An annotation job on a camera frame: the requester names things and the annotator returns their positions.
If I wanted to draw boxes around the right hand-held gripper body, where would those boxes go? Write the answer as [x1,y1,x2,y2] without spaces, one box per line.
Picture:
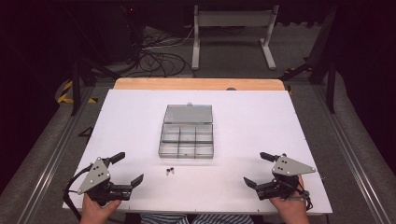
[255,154,318,201]

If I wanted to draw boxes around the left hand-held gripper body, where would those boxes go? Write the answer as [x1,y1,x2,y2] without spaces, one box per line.
[77,157,132,206]

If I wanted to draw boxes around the person's left hand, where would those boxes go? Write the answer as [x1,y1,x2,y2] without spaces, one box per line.
[79,195,122,224]

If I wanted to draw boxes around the person's right hand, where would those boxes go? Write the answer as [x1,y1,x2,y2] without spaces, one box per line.
[269,175,311,224]

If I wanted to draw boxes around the white table board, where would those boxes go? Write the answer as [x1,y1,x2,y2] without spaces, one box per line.
[62,89,333,216]

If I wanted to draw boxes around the person's striped pants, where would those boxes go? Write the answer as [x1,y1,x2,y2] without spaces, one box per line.
[139,212,256,224]

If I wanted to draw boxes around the clear plastic compartment box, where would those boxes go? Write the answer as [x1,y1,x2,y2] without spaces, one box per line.
[158,102,215,160]

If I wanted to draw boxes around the yellow black hazard tape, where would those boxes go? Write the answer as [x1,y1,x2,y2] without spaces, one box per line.
[56,79,99,105]

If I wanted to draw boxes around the black tripod stand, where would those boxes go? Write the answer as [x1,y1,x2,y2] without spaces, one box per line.
[64,8,120,117]

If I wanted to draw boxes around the black metal stand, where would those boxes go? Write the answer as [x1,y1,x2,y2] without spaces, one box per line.
[278,6,339,115]

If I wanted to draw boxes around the white metal stand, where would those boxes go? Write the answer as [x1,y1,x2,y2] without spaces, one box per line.
[191,4,280,71]

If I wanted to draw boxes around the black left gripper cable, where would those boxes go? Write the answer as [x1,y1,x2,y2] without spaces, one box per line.
[63,163,94,222]

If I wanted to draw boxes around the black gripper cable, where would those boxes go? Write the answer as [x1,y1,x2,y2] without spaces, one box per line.
[297,185,314,213]
[63,163,94,222]

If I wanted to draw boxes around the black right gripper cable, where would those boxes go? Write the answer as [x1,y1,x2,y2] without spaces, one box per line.
[297,185,314,213]

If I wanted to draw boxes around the black triangular bracket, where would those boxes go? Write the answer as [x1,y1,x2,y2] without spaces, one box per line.
[78,126,93,138]

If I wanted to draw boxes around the aluminium floor rail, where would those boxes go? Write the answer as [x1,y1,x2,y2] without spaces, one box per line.
[17,85,96,224]
[312,83,391,224]

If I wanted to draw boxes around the black floor cables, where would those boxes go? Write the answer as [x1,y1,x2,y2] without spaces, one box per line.
[124,26,197,78]

